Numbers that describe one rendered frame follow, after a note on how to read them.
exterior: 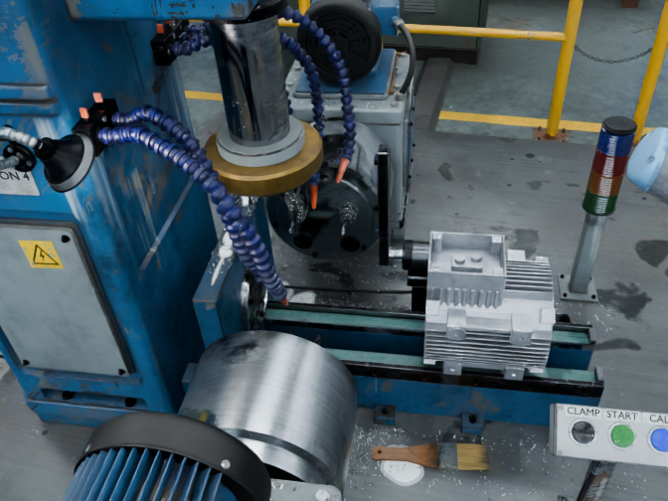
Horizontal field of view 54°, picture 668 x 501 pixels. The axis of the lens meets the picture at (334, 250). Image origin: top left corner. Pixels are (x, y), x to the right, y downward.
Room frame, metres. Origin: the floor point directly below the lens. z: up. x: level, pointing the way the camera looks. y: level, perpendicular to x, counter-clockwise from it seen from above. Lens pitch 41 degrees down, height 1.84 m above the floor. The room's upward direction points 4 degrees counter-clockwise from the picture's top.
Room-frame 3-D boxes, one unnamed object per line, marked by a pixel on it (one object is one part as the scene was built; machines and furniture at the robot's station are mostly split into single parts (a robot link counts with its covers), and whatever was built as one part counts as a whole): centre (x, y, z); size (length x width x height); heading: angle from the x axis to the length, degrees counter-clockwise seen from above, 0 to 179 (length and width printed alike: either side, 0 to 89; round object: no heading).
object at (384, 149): (0.94, -0.10, 1.12); 0.04 x 0.03 x 0.26; 78
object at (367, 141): (1.16, -0.01, 1.04); 0.41 x 0.25 x 0.25; 168
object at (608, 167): (1.02, -0.53, 1.14); 0.06 x 0.06 x 0.04
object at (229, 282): (0.87, 0.21, 0.97); 0.30 x 0.11 x 0.34; 168
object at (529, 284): (0.77, -0.25, 1.02); 0.20 x 0.19 x 0.19; 78
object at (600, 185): (1.02, -0.53, 1.10); 0.06 x 0.06 x 0.04
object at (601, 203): (1.02, -0.53, 1.05); 0.06 x 0.06 x 0.04
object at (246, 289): (0.85, 0.15, 1.02); 0.15 x 0.02 x 0.15; 168
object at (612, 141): (1.02, -0.53, 1.19); 0.06 x 0.06 x 0.04
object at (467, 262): (0.78, -0.21, 1.11); 0.12 x 0.11 x 0.07; 78
